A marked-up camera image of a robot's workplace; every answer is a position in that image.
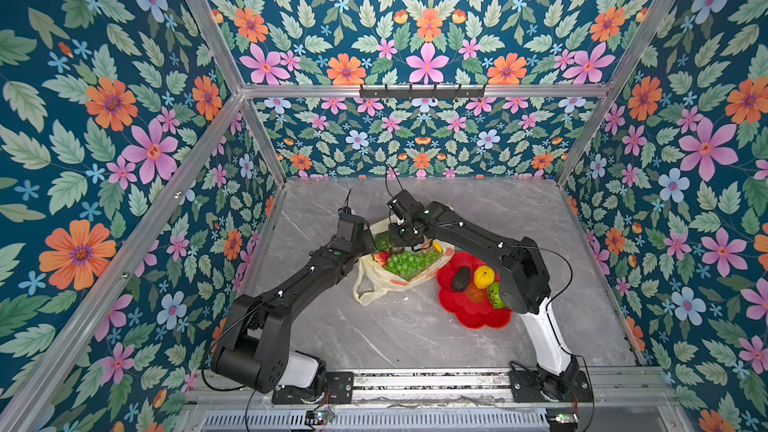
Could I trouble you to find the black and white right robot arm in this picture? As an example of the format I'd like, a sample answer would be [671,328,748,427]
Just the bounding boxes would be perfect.
[387,190,580,400]

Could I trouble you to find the green fake lime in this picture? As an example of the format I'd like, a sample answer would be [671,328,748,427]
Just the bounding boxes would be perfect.
[374,232,391,252]

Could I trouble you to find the cream plastic bag with fruit print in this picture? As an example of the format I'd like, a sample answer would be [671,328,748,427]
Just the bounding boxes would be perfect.
[352,219,456,306]

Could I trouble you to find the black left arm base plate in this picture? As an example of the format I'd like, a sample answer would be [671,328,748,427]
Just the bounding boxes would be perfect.
[272,371,355,405]

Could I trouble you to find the yellow fake lemon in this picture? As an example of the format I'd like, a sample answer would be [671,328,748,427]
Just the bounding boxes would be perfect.
[473,265,496,290]

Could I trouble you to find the red fake strawberry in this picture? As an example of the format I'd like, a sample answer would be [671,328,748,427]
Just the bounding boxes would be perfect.
[373,251,390,267]

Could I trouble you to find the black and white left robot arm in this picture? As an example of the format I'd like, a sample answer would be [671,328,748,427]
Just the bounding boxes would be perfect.
[211,206,375,397]

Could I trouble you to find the black hook rail on wall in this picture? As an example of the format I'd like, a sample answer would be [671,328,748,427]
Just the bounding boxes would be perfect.
[359,84,486,101]

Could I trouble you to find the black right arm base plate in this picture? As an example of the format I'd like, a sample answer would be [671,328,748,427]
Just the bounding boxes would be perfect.
[508,366,594,403]

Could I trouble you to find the right small circuit board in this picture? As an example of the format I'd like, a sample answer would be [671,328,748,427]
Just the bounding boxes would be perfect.
[546,412,579,432]

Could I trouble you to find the small green circuit board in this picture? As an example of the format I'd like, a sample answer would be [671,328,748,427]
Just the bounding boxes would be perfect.
[304,410,335,429]

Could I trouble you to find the aluminium front frame rail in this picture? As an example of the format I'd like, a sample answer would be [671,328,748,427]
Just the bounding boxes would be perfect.
[185,367,679,409]

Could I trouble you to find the dark fake avocado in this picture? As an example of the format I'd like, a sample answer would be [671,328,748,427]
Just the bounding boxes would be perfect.
[450,266,473,293]

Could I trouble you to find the green fake grape bunch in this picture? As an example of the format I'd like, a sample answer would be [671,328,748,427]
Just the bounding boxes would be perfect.
[384,250,442,281]

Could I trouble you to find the green fake bell pepper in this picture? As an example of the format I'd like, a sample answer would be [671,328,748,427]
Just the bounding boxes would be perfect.
[486,282,506,310]

